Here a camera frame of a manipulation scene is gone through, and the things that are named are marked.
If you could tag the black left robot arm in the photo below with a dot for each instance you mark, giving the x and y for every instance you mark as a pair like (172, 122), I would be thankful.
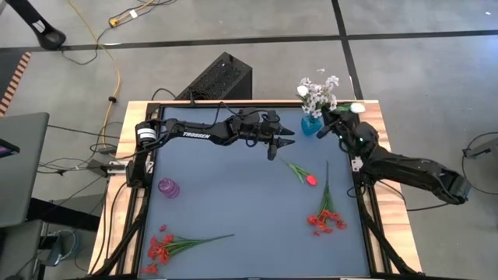
(194, 134)

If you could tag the white artificial tulip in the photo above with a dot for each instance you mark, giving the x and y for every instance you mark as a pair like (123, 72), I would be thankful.
(357, 107)
(302, 91)

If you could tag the black stand foot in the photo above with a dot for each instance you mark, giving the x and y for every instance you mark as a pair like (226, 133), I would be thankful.
(48, 39)

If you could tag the blue textured glass vase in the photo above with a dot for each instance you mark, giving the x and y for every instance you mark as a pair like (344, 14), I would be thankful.
(310, 126)

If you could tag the white petal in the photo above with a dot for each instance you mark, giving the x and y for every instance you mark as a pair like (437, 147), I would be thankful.
(320, 71)

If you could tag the white artificial flower spray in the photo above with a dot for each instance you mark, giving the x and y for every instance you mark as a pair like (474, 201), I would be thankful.
(317, 97)

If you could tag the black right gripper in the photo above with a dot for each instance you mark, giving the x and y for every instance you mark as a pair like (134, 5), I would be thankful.
(346, 132)

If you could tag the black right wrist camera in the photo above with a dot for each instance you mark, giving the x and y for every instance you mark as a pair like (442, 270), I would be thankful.
(323, 133)

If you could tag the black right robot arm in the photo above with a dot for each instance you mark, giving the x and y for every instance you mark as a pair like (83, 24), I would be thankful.
(408, 169)

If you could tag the black device with screen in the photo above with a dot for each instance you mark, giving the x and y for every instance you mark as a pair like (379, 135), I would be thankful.
(8, 149)

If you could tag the red artificial flower spray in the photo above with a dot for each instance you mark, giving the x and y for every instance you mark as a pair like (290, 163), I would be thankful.
(326, 204)
(163, 249)

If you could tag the red artificial tulip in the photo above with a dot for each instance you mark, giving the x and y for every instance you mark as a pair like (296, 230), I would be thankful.
(311, 180)

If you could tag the purple ribbed glass vase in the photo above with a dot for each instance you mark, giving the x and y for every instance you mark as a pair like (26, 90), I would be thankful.
(168, 188)

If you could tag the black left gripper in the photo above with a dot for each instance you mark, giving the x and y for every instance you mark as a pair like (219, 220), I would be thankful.
(264, 128)

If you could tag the grey stand foot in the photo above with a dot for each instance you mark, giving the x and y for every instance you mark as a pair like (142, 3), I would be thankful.
(482, 149)

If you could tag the grey desk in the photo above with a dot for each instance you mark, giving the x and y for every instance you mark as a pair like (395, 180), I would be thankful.
(23, 175)

